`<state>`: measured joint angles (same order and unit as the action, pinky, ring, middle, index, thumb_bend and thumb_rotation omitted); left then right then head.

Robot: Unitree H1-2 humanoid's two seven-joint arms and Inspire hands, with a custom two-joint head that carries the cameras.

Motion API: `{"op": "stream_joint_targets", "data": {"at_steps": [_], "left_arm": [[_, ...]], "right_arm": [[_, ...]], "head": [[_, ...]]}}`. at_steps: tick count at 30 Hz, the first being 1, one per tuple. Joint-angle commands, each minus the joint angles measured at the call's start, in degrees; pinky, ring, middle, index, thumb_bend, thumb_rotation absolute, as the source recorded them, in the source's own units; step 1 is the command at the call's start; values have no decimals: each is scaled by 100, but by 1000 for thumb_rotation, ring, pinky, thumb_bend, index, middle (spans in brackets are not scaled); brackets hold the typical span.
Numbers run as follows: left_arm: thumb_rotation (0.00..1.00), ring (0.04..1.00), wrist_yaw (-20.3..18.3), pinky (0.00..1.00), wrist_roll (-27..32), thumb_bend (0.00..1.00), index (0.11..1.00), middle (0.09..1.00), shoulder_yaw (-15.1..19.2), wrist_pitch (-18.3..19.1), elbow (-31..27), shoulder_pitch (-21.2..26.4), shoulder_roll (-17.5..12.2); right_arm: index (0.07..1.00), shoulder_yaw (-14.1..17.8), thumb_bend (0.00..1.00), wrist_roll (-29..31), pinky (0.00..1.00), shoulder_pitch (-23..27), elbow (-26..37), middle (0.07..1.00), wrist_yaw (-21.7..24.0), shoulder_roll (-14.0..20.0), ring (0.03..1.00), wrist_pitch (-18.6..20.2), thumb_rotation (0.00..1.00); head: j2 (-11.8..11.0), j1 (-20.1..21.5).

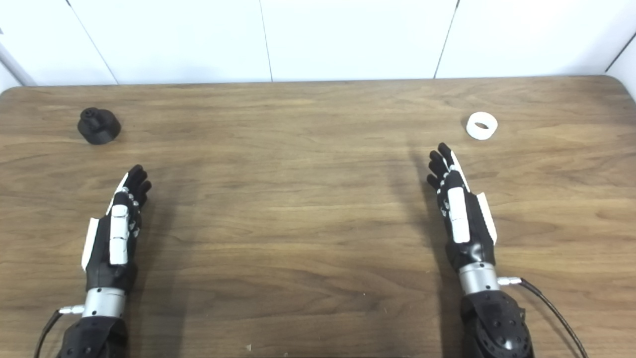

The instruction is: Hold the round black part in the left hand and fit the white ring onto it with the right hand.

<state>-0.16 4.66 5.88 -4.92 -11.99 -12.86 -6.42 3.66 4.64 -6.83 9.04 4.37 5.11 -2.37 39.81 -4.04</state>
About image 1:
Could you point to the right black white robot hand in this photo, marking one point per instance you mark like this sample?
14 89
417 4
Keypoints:
472 233

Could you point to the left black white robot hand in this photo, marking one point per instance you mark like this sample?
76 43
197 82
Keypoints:
102 248

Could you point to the round black plastic part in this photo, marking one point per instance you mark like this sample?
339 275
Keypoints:
99 128

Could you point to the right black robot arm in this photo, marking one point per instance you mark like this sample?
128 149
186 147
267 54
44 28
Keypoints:
492 323

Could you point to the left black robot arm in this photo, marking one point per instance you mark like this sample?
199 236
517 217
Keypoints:
102 303

